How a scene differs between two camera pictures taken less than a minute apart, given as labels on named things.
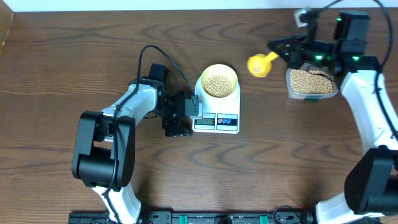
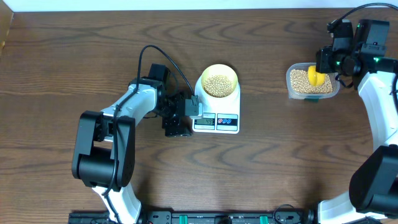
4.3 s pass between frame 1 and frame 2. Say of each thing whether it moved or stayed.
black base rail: stayed
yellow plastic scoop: moved
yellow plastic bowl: stayed
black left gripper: stayed
